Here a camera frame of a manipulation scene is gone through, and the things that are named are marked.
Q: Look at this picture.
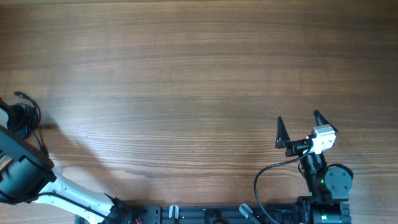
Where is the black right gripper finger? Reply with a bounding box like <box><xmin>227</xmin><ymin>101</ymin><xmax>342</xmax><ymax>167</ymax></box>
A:
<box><xmin>313</xmin><ymin>110</ymin><xmax>338</xmax><ymax>132</ymax></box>
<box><xmin>275</xmin><ymin>116</ymin><xmax>290</xmax><ymax>148</ymax></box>

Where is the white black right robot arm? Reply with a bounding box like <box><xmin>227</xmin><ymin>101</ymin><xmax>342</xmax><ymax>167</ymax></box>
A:
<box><xmin>268</xmin><ymin>110</ymin><xmax>354</xmax><ymax>224</ymax></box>

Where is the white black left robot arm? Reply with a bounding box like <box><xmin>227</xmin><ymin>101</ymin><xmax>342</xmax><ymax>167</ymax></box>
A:
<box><xmin>1</xmin><ymin>126</ymin><xmax>132</xmax><ymax>224</ymax></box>

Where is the black right camera cable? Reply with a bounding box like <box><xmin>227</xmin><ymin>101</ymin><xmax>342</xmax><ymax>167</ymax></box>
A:
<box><xmin>253</xmin><ymin>139</ymin><xmax>313</xmax><ymax>224</ymax></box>

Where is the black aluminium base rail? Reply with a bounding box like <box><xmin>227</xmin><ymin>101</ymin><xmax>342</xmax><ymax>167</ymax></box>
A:
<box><xmin>74</xmin><ymin>203</ymin><xmax>352</xmax><ymax>224</ymax></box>

